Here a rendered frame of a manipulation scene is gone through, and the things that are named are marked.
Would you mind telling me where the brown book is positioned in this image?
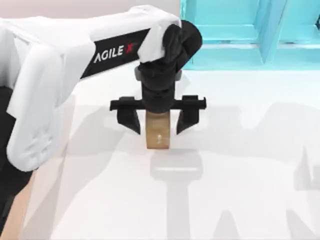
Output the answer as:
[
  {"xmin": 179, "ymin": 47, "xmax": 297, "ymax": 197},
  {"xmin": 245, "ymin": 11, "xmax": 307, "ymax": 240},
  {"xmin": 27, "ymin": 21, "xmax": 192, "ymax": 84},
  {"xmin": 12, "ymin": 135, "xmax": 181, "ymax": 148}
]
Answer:
[{"xmin": 145, "ymin": 110, "xmax": 171, "ymax": 150}]

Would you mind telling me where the light blue rack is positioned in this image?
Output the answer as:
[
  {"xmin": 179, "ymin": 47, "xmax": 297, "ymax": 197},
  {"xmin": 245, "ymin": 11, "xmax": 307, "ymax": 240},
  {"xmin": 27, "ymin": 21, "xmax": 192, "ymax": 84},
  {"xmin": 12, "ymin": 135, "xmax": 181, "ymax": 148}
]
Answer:
[{"xmin": 179, "ymin": 0, "xmax": 320, "ymax": 71}]

